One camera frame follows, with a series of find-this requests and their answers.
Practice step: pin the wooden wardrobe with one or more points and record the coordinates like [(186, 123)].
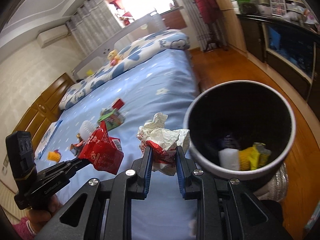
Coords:
[(232, 26)]

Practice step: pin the wooden coat stand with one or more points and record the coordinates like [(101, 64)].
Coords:
[(216, 37)]

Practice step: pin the white foam net sleeve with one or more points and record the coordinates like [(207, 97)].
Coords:
[(86, 129)]

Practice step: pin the blue white cartoon duvet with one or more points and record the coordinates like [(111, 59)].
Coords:
[(132, 55)]

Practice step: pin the wooden headboard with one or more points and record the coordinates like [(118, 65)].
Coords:
[(45, 110)]

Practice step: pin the red jacket on stand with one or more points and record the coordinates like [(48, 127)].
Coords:
[(209, 10)]

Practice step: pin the green milk carton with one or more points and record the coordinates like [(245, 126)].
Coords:
[(112, 118)]

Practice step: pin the blue plastic wrapper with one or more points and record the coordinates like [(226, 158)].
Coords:
[(230, 142)]

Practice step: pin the grey right curtain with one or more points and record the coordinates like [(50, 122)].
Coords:
[(199, 28)]

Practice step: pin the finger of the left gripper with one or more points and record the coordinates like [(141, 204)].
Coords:
[(73, 166)]

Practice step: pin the red white 1928 milk box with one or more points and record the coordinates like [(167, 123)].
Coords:
[(117, 104)]

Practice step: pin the person's left hand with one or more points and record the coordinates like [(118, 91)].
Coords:
[(39, 218)]

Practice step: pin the red snack bag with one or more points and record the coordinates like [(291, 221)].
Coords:
[(102, 151)]

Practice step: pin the large yellow foam net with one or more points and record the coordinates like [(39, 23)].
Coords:
[(244, 159)]

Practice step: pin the photo frame grid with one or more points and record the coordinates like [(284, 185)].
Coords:
[(278, 8)]

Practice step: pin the yellow teddy bear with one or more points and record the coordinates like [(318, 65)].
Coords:
[(114, 58)]

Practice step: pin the small yellow toy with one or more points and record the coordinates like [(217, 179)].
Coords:
[(90, 72)]

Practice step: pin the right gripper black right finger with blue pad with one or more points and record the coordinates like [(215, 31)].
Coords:
[(226, 209)]

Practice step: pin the blue bed with floral sheet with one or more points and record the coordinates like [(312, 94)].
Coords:
[(165, 83)]

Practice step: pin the orange dark snack wrapper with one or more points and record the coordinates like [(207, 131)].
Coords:
[(77, 148)]

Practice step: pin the white wall air conditioner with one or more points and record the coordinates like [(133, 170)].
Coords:
[(50, 36)]

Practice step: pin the yellow snack bag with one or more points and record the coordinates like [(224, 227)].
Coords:
[(259, 156)]

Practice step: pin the teal white box on floor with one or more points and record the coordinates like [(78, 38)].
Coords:
[(312, 221)]

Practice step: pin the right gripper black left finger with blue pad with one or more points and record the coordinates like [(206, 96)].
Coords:
[(102, 209)]

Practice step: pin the dark tv cabinet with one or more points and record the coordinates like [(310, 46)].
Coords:
[(291, 50)]

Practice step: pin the grey left curtain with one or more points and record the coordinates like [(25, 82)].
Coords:
[(94, 23)]

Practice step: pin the white bed guard rail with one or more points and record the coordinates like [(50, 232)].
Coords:
[(148, 24)]

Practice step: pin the white red paper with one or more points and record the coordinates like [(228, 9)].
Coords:
[(163, 142)]

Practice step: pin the round trash bin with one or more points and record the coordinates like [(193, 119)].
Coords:
[(249, 112)]

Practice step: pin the grey curtain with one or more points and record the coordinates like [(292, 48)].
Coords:
[(199, 28), (94, 23)]

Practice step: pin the white blue pillow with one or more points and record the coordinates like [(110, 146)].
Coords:
[(46, 139)]

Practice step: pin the silver foil insulation bag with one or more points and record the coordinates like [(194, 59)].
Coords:
[(276, 188)]

